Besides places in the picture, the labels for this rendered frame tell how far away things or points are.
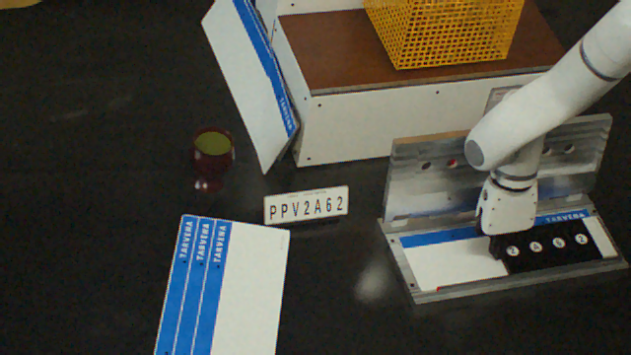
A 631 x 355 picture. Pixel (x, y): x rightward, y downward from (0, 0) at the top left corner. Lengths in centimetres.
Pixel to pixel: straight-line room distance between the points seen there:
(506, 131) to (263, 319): 50
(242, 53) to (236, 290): 64
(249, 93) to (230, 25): 18
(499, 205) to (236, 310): 50
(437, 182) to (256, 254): 39
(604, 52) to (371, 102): 57
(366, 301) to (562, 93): 52
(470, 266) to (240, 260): 44
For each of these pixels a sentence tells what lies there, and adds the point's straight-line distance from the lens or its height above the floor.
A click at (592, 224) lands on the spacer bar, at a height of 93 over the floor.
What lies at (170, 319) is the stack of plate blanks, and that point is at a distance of 209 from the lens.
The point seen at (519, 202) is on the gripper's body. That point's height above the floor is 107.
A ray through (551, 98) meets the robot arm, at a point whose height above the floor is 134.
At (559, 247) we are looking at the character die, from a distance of 244.
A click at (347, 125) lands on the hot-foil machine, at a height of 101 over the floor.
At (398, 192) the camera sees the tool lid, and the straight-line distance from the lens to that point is 233.
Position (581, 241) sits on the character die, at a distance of 246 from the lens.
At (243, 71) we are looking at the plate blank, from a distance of 259.
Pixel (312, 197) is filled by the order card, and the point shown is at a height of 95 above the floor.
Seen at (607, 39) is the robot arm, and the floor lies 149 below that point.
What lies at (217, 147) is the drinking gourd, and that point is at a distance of 235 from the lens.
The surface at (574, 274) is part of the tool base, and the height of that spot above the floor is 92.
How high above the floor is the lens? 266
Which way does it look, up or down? 46 degrees down
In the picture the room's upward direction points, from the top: 12 degrees clockwise
